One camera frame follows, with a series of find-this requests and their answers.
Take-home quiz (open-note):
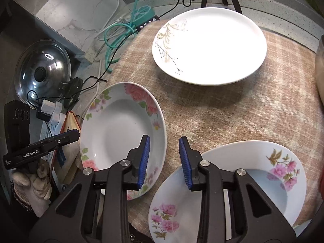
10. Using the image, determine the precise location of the red floral deep plate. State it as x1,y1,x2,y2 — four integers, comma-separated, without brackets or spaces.
80,82,167,201

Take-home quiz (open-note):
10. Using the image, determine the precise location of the teal round cable winder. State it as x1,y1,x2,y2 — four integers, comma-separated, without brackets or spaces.
131,5,155,21

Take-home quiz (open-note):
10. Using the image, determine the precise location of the person's left hand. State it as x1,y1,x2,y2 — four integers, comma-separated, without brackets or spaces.
11,161,52,200

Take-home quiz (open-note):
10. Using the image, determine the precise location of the white charger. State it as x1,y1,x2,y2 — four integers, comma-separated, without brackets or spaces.
40,100,56,115

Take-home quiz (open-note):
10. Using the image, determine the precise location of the black clip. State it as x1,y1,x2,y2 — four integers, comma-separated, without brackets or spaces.
59,78,84,107

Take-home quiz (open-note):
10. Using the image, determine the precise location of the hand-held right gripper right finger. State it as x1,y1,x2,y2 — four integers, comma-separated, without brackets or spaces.
178,136,296,243

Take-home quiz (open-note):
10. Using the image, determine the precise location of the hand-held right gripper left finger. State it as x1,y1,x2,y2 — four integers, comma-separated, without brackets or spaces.
29,135,152,243

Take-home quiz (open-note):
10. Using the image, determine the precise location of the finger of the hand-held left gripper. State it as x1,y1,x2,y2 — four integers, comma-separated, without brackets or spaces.
39,129,80,155

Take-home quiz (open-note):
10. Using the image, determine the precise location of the beige checked cloth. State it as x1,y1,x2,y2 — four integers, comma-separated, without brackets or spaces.
100,18,324,236

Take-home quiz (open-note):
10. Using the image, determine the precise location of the beige packet with red edge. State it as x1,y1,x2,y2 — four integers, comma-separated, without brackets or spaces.
59,111,84,185

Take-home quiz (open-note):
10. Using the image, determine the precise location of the large white leaf-print plate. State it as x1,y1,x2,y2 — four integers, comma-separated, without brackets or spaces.
152,8,268,86

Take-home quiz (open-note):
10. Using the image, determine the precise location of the pink floral deep plate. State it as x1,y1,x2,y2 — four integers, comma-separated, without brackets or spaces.
148,140,307,243

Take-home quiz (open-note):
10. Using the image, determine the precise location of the steel pot lid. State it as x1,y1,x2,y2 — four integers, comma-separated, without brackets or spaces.
14,39,71,109

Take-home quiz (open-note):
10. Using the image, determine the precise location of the black usb hub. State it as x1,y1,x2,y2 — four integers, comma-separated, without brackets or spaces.
135,15,160,32

